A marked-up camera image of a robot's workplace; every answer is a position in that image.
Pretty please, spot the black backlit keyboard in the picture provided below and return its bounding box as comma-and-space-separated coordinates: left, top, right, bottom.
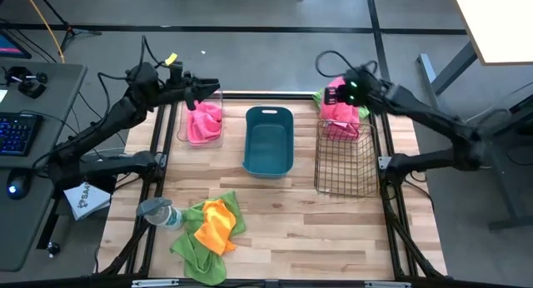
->
0, 112, 44, 157

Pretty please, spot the black tripod stand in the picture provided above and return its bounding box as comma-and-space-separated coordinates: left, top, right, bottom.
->
31, 0, 103, 52

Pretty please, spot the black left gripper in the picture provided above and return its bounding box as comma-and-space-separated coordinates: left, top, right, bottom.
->
163, 73, 222, 112

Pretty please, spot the orange microfiber towel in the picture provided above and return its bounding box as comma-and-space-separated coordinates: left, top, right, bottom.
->
193, 198, 237, 256

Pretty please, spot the black desk device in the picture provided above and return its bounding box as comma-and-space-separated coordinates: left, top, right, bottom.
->
3, 66, 49, 100

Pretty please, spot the black computer mouse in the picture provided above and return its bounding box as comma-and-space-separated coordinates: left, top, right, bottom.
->
6, 171, 32, 201

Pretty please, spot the computer monitor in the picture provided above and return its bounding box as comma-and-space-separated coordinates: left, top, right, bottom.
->
0, 29, 32, 60

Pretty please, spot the grey metal table leg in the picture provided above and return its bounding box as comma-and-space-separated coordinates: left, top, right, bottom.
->
417, 41, 478, 96

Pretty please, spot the pink microfiber towel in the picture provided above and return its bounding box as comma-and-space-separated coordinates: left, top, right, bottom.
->
319, 76, 361, 142
186, 100, 224, 146

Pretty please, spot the black aluminium table frame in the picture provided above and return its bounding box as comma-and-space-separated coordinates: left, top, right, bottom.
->
93, 90, 450, 288

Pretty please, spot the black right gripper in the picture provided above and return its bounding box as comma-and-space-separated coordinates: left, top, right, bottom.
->
324, 68, 378, 113

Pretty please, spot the white table top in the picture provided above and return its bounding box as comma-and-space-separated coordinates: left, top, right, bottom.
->
449, 0, 533, 67

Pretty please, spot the yellow cable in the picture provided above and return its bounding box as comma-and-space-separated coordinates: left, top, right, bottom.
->
19, 0, 67, 65

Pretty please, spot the teal plastic basket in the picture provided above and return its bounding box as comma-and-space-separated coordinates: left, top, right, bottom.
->
242, 105, 296, 180

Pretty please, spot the grey desk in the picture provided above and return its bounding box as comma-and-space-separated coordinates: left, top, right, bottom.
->
0, 61, 88, 273

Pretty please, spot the clear plastic bin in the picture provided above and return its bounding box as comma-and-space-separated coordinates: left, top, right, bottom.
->
177, 87, 225, 150

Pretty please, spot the white printed booklet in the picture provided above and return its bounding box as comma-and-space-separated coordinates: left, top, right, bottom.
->
63, 181, 112, 221

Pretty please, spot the clear spray bottle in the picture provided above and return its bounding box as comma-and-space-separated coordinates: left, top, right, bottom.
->
136, 196, 186, 232

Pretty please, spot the black cable loop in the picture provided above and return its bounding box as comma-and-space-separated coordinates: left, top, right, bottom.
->
314, 50, 379, 79

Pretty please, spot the copper wire basket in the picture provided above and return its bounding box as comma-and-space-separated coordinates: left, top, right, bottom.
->
313, 119, 381, 199

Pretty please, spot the silver metal bracket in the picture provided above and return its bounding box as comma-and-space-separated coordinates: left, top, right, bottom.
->
364, 281, 413, 288
131, 278, 181, 288

